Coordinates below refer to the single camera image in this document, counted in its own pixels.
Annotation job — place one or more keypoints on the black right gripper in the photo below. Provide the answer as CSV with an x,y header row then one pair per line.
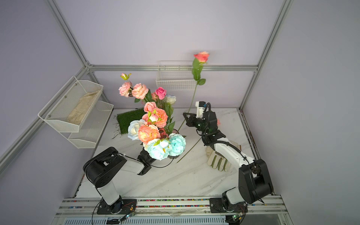
x,y
192,121

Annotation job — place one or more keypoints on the pink spray rose stem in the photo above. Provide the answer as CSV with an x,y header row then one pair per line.
x,y
138,91

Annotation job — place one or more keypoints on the single pink red rose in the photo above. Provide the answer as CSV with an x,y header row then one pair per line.
x,y
197,66

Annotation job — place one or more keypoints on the magenta rose stem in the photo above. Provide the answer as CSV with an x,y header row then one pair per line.
x,y
161,93

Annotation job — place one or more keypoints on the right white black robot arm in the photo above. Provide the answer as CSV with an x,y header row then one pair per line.
x,y
254,181

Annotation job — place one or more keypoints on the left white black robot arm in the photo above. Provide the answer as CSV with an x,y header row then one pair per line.
x,y
101,170

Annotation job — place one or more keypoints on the white rose flower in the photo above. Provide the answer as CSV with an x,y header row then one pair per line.
x,y
134,128

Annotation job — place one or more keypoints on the teal peony flower bunch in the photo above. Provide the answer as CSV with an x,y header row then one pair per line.
x,y
160,149

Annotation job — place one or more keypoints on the orange pink peony bunch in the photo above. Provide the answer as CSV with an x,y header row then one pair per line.
x,y
154,120

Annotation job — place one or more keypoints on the green artificial grass mat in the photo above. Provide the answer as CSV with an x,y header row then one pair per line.
x,y
124,119

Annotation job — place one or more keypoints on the beige cloth in shelf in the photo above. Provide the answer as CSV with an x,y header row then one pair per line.
x,y
78,113

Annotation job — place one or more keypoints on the white two-tier mesh shelf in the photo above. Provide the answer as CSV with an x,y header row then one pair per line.
x,y
88,133

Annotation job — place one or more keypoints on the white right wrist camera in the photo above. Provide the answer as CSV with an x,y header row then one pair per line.
x,y
200,108

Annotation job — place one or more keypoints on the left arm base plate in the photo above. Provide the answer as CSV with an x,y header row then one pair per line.
x,y
121,207

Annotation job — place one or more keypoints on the white wire wall basket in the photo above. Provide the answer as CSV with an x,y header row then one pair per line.
x,y
175,75

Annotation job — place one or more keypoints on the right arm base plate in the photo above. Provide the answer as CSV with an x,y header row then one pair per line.
x,y
221,205

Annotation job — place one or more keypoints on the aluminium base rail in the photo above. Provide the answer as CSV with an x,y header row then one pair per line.
x,y
169,206

